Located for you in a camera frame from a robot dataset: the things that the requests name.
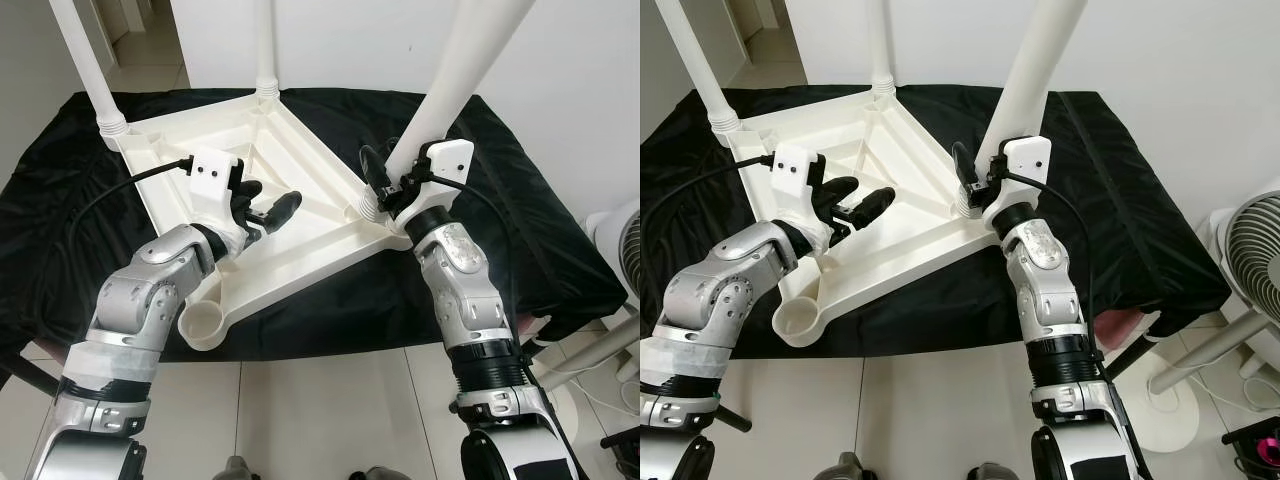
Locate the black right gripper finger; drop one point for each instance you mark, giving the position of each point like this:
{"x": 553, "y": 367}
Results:
{"x": 374, "y": 175}
{"x": 964, "y": 172}

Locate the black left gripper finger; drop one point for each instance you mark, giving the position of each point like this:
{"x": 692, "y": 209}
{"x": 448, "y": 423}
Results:
{"x": 278, "y": 212}
{"x": 838, "y": 189}
{"x": 246, "y": 191}
{"x": 870, "y": 207}

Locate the white plastic table top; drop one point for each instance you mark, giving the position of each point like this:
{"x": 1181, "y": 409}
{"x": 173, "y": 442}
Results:
{"x": 320, "y": 170}
{"x": 920, "y": 170}

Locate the white plastic table leg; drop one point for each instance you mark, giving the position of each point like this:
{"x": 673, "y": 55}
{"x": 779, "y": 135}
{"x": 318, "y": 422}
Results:
{"x": 881, "y": 50}
{"x": 698, "y": 60}
{"x": 88, "y": 60}
{"x": 1030, "y": 70}
{"x": 462, "y": 70}
{"x": 266, "y": 50}

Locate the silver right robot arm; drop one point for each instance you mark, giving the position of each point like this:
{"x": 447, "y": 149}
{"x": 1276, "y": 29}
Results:
{"x": 1050, "y": 290}
{"x": 465, "y": 290}

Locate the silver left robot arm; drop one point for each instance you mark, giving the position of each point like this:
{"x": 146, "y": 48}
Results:
{"x": 740, "y": 290}
{"x": 150, "y": 290}

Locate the black table cloth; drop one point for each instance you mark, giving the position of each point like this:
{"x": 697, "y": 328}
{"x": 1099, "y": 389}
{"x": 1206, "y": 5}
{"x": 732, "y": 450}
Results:
{"x": 560, "y": 200}
{"x": 1150, "y": 200}

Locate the black metal table leg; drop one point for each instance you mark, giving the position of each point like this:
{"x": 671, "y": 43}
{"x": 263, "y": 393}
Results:
{"x": 728, "y": 417}
{"x": 1130, "y": 348}

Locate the grey left robot foot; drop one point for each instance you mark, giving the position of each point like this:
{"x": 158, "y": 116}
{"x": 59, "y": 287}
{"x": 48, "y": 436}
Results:
{"x": 850, "y": 467}
{"x": 238, "y": 470}

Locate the grey robot foot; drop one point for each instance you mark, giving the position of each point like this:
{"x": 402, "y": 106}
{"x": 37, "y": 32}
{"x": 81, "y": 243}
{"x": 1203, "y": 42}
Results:
{"x": 238, "y": 470}
{"x": 375, "y": 473}
{"x": 850, "y": 467}
{"x": 992, "y": 472}

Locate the grey right robot foot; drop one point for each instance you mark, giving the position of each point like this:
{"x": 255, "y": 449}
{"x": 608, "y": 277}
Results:
{"x": 375, "y": 473}
{"x": 992, "y": 472}

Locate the magenta vacuum cleaner part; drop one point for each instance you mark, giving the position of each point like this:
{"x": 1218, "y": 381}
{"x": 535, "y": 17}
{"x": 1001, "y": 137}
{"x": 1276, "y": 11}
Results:
{"x": 1271, "y": 447}

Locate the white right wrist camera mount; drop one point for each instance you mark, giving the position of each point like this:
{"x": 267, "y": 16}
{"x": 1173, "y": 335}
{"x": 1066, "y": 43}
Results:
{"x": 1028, "y": 153}
{"x": 445, "y": 158}

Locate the white pedestal fan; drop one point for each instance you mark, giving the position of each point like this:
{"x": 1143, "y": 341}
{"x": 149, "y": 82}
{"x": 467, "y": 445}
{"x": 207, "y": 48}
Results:
{"x": 628, "y": 235}
{"x": 1255, "y": 240}

